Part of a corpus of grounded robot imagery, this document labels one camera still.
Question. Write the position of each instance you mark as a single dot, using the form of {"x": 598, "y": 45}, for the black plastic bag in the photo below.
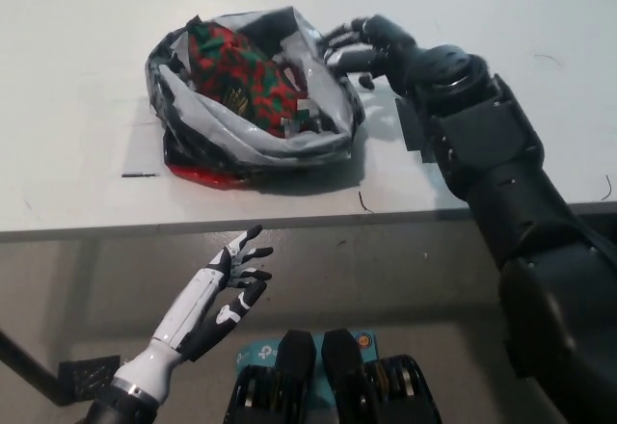
{"x": 231, "y": 154}

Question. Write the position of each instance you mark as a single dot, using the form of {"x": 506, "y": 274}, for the red green coffee bean bag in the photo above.
{"x": 231, "y": 72}

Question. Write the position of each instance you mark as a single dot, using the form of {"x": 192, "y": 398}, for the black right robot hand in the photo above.
{"x": 390, "y": 48}

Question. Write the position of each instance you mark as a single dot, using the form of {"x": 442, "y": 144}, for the white and black left hand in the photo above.
{"x": 193, "y": 313}

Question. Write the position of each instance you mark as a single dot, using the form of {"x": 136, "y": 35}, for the black table leg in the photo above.
{"x": 29, "y": 361}

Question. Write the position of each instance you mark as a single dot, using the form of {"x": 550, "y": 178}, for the grey tape patch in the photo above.
{"x": 144, "y": 154}

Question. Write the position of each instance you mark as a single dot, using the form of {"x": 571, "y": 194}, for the black tape patch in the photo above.
{"x": 410, "y": 125}

